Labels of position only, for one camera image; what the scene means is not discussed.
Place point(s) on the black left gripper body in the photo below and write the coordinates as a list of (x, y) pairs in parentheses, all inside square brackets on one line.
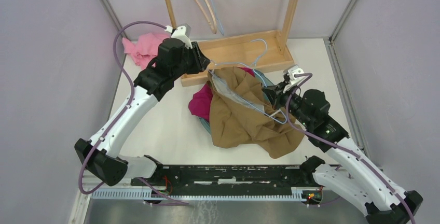
[(190, 64)]

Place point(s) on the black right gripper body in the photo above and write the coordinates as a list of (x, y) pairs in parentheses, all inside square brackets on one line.
[(289, 99)]

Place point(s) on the brown skirt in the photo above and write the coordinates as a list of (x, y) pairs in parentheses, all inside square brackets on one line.
[(276, 139)]

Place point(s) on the wooden clothes rack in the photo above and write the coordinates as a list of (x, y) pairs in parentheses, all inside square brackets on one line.
[(241, 49)]

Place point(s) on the magenta cloth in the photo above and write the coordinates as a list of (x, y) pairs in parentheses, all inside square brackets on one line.
[(231, 89)]

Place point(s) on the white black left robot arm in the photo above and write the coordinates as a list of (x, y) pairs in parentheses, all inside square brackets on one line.
[(100, 154)]

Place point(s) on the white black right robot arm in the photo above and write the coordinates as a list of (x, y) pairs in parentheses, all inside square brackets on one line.
[(362, 183)]

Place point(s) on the beige wooden hanger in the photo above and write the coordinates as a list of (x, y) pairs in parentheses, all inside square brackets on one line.
[(202, 2)]

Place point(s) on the teal plastic basket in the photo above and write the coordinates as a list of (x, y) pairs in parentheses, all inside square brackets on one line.
[(264, 78)]

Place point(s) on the pink crumpled cloth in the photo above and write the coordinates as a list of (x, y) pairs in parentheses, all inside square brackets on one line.
[(145, 49)]

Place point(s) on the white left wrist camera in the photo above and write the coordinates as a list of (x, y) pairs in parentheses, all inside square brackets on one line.
[(182, 33)]

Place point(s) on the white slotted cable duct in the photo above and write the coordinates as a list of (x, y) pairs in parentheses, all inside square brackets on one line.
[(147, 194)]

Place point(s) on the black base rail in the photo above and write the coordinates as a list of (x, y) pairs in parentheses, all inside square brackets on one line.
[(230, 180)]

